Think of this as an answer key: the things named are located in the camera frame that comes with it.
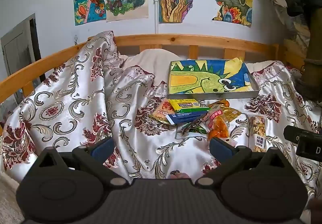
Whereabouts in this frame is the white fluffy mat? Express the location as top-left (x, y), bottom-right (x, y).
top-left (0, 171), bottom-right (26, 224)

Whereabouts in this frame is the yellow biscuit packet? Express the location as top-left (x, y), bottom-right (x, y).
top-left (169, 99), bottom-right (200, 111)

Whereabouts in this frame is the dark brown snack packet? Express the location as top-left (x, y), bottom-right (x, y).
top-left (211, 99), bottom-right (230, 109)

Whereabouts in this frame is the metal tray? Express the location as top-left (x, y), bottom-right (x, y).
top-left (167, 59), bottom-right (259, 101)

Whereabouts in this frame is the orange cracker packet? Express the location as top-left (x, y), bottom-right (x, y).
top-left (149, 98), bottom-right (176, 125)

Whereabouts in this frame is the grey door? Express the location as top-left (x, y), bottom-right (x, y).
top-left (0, 13), bottom-right (42, 82)

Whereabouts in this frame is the wooden bed rail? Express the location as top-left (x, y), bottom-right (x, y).
top-left (0, 34), bottom-right (306, 104)

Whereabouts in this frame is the blue white snack packet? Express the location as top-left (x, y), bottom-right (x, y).
top-left (166, 111), bottom-right (209, 125)

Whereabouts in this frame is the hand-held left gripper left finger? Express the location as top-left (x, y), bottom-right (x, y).
top-left (33, 137), bottom-right (132, 187)

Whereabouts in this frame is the nut bar packet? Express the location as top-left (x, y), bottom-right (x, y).
top-left (249, 115), bottom-right (267, 152)

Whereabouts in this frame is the green vegetable snack packet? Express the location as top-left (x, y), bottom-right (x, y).
top-left (175, 122), bottom-right (209, 140)

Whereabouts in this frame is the white wall pipe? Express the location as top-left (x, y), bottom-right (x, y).
top-left (153, 0), bottom-right (159, 35)

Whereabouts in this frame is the dragon drawing tray liner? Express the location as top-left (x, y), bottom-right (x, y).
top-left (169, 60), bottom-right (252, 95)

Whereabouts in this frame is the olive hanging cloth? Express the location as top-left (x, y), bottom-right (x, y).
top-left (295, 9), bottom-right (322, 101)

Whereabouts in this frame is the clear orange snack packet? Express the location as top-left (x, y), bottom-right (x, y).
top-left (205, 108), bottom-right (230, 140)

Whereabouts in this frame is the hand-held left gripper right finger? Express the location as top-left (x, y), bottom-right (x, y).
top-left (195, 137), bottom-right (292, 187)

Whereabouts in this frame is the floral satin blanket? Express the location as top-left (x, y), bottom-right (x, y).
top-left (0, 31), bottom-right (322, 190)

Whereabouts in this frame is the floral hanging cloth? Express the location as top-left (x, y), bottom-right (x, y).
top-left (270, 0), bottom-right (312, 47)

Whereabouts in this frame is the thin green snack packet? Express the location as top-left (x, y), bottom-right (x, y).
top-left (176, 107), bottom-right (210, 114)

